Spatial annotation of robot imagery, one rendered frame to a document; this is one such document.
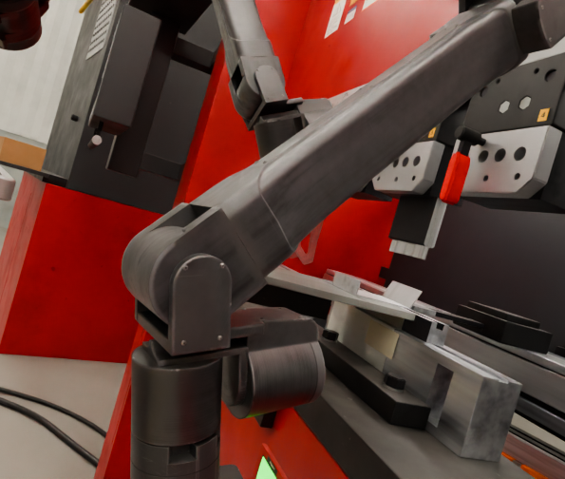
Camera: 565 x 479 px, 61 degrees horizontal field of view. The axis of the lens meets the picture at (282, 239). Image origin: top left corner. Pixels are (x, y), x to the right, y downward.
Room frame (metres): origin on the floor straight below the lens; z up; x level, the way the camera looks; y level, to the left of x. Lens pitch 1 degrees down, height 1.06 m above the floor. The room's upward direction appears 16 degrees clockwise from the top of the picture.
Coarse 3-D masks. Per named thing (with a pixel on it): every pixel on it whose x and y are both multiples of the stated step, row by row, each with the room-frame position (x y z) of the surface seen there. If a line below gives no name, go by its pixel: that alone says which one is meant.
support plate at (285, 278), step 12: (276, 276) 0.64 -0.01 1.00; (288, 276) 0.69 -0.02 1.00; (300, 276) 0.75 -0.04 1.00; (288, 288) 0.61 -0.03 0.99; (300, 288) 0.62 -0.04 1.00; (312, 288) 0.62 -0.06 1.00; (324, 288) 0.66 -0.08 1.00; (336, 288) 0.72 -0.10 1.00; (336, 300) 0.63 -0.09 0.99; (348, 300) 0.64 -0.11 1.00; (360, 300) 0.65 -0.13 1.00; (372, 300) 0.69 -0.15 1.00; (384, 312) 0.66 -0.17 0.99; (396, 312) 0.67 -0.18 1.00; (408, 312) 0.68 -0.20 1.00
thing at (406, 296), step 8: (392, 280) 0.81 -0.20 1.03; (392, 288) 0.80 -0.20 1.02; (400, 288) 0.78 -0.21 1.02; (408, 288) 0.76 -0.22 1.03; (384, 296) 0.80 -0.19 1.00; (392, 296) 0.78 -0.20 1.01; (400, 296) 0.77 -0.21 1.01; (408, 296) 0.75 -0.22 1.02; (416, 296) 0.74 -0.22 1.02; (408, 304) 0.74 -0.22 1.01
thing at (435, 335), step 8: (416, 312) 0.72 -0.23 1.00; (408, 320) 0.69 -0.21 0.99; (416, 320) 0.68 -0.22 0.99; (424, 320) 0.66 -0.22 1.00; (432, 320) 0.66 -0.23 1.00; (408, 328) 0.69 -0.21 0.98; (416, 328) 0.67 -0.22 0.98; (424, 328) 0.66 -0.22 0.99; (432, 328) 0.65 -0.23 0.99; (440, 328) 0.66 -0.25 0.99; (448, 328) 0.66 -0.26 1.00; (416, 336) 0.67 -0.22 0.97; (424, 336) 0.65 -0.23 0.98; (432, 336) 0.65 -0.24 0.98; (440, 336) 0.65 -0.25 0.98; (440, 344) 0.66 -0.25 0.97
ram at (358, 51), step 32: (320, 0) 1.45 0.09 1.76; (384, 0) 1.02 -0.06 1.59; (416, 0) 0.89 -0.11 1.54; (448, 0) 0.79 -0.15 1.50; (320, 32) 1.37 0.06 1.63; (352, 32) 1.14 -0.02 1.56; (384, 32) 0.98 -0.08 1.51; (416, 32) 0.86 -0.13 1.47; (320, 64) 1.29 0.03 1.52; (352, 64) 1.09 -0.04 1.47; (384, 64) 0.94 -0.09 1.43; (288, 96) 1.49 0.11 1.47; (320, 96) 1.22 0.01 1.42
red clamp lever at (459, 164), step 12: (456, 132) 0.60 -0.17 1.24; (468, 132) 0.59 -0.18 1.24; (468, 144) 0.60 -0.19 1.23; (480, 144) 0.61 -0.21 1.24; (456, 156) 0.59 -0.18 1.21; (468, 156) 0.60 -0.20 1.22; (456, 168) 0.59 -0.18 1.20; (468, 168) 0.60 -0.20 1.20; (444, 180) 0.60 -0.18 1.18; (456, 180) 0.59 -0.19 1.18; (444, 192) 0.59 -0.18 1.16; (456, 192) 0.59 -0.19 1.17
